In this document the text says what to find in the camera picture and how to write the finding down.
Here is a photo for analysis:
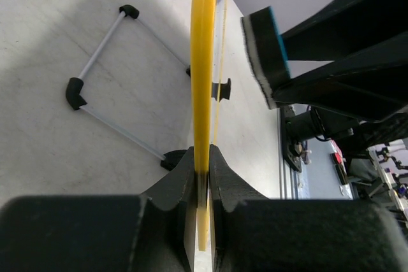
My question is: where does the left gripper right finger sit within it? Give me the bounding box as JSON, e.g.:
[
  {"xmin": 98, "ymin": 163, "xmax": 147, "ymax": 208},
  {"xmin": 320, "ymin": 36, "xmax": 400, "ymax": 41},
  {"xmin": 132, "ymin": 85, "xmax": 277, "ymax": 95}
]
[{"xmin": 209, "ymin": 146, "xmax": 407, "ymax": 271}]

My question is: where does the whiteboard stand with black feet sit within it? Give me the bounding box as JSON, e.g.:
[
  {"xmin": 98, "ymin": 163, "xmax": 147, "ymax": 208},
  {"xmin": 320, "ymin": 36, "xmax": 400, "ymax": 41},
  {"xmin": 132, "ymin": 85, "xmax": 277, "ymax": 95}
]
[{"xmin": 65, "ymin": 4, "xmax": 232, "ymax": 171}]

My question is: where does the yellow framed whiteboard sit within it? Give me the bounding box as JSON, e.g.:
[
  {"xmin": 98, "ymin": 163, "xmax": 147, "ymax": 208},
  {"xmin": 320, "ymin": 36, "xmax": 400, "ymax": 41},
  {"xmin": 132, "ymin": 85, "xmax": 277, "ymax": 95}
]
[{"xmin": 190, "ymin": 0, "xmax": 228, "ymax": 252}]

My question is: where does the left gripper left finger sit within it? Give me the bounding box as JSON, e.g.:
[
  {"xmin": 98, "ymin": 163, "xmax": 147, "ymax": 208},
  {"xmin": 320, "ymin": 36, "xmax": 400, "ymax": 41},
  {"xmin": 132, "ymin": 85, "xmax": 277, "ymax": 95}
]
[{"xmin": 1, "ymin": 149, "xmax": 195, "ymax": 271}]

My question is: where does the blue whiteboard eraser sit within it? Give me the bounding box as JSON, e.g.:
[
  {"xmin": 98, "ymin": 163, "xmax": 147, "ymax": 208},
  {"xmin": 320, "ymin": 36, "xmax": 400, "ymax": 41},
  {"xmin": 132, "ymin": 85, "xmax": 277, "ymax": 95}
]
[{"xmin": 240, "ymin": 6, "xmax": 291, "ymax": 110}]

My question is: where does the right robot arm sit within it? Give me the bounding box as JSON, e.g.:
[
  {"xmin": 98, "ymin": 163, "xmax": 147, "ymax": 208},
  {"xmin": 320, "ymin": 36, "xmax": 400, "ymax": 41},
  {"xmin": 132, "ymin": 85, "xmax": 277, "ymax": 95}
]
[{"xmin": 273, "ymin": 0, "xmax": 407, "ymax": 152}]

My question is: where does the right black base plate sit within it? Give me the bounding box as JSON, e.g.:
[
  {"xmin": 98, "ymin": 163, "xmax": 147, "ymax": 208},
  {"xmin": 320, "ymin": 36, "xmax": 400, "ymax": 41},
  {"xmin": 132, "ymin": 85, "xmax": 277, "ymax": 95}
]
[{"xmin": 280, "ymin": 106, "xmax": 303, "ymax": 173}]

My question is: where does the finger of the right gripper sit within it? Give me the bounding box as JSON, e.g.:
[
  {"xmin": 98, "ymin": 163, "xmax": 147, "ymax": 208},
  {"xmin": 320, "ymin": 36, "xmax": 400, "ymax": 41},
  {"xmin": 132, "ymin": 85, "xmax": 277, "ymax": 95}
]
[
  {"xmin": 282, "ymin": 0, "xmax": 407, "ymax": 61},
  {"xmin": 272, "ymin": 32, "xmax": 407, "ymax": 122}
]

